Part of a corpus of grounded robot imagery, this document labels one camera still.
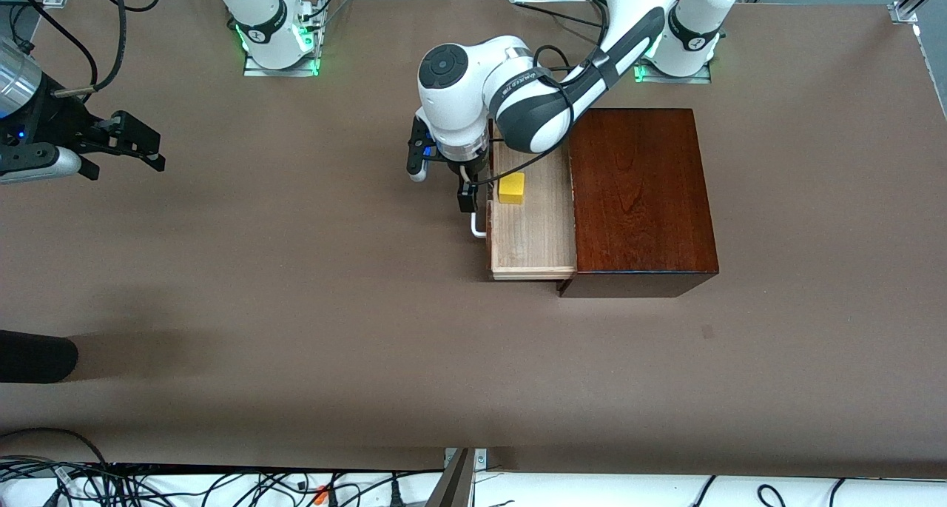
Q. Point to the black cylinder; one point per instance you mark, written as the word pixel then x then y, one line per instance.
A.
pixel 37 355

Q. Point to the yellow block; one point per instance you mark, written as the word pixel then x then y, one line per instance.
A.
pixel 511 189

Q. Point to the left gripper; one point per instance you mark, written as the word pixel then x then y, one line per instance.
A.
pixel 467 178

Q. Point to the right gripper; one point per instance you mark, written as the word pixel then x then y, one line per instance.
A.
pixel 58 119

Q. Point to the aluminium frame post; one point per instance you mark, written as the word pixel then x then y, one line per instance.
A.
pixel 455 485

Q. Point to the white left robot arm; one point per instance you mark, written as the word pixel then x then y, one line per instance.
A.
pixel 518 115

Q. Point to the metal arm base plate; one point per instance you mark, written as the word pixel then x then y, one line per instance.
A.
pixel 681 79
pixel 296 71

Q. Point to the dark brown wooden cabinet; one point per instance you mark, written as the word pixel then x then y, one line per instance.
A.
pixel 644 211

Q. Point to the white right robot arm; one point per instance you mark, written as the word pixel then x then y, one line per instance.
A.
pixel 259 11

